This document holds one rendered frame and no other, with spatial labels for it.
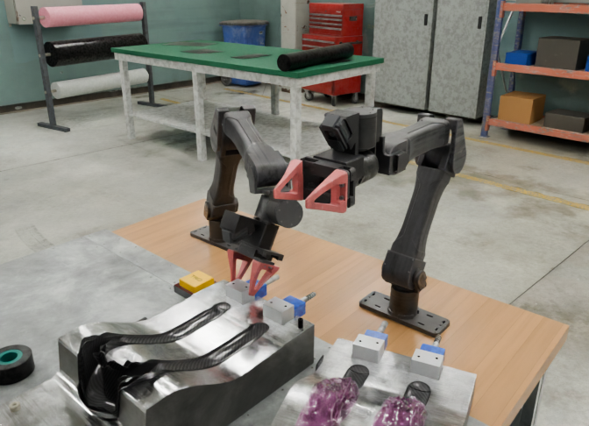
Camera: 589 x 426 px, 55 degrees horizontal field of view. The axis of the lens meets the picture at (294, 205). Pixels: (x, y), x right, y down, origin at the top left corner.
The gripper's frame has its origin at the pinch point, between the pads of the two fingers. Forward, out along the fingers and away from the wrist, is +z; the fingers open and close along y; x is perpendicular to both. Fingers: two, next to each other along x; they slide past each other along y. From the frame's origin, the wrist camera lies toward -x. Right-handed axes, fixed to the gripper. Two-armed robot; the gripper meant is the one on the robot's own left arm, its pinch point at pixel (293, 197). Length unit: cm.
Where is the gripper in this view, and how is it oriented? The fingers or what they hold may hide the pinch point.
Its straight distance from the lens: 84.4
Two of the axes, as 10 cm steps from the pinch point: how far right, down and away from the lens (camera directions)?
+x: 0.2, 9.2, 3.9
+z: -6.4, 3.1, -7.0
